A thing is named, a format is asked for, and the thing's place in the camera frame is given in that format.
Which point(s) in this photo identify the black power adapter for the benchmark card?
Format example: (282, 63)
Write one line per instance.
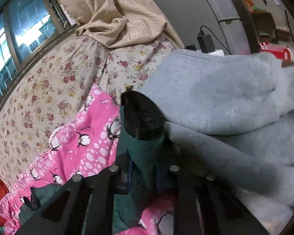
(205, 42)

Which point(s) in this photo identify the grey cabinet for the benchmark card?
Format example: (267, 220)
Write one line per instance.
(218, 18)

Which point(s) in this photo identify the red toy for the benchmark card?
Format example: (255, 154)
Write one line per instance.
(280, 52)

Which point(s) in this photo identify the dark green puffer jacket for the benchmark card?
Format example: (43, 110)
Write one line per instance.
(88, 205)

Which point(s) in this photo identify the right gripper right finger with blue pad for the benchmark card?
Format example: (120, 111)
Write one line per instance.
(168, 168)

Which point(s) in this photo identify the window with dark frame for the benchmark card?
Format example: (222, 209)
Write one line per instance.
(28, 29)

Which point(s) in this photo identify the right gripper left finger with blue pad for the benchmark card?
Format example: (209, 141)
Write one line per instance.
(122, 171)

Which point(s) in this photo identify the pink penguin blanket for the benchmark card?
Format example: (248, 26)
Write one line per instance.
(85, 146)

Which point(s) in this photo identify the floral bed sheet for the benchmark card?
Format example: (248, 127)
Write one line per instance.
(54, 89)

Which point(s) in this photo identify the grey fleece garment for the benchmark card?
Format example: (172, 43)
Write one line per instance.
(236, 115)

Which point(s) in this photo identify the beige curtain right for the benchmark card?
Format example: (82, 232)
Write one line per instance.
(121, 23)

